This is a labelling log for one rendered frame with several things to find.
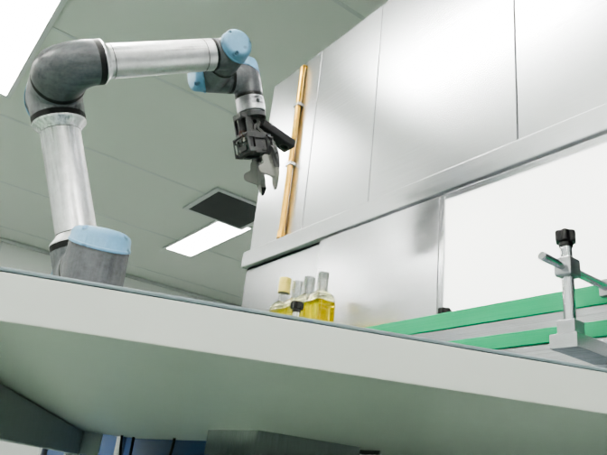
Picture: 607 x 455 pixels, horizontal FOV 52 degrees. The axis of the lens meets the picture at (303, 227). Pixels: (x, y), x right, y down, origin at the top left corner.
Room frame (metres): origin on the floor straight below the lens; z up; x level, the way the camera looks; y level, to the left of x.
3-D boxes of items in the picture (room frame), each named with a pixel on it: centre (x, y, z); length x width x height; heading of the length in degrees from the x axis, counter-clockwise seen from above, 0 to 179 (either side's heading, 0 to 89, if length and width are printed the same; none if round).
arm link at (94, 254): (1.16, 0.39, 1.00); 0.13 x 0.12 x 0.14; 26
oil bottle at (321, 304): (1.50, -0.07, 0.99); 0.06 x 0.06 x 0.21; 34
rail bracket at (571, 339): (0.81, -0.39, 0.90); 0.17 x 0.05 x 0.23; 124
